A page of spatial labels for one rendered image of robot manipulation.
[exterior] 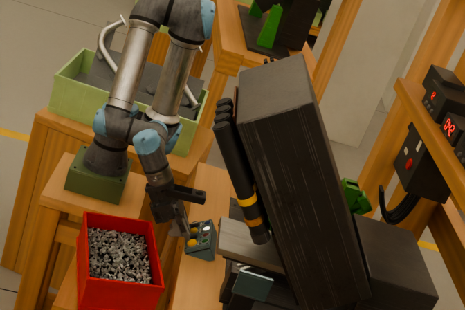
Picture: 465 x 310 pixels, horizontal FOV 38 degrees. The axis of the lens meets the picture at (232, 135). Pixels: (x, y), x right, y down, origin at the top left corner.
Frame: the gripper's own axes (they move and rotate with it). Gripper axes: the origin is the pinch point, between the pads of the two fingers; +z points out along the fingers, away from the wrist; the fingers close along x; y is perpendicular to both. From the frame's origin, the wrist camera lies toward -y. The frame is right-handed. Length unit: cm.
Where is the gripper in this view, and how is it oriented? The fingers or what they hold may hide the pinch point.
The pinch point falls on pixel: (189, 236)
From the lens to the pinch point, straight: 204.3
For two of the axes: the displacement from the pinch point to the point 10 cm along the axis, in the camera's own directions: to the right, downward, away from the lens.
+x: -0.3, 4.0, -9.2
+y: -9.6, 2.5, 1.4
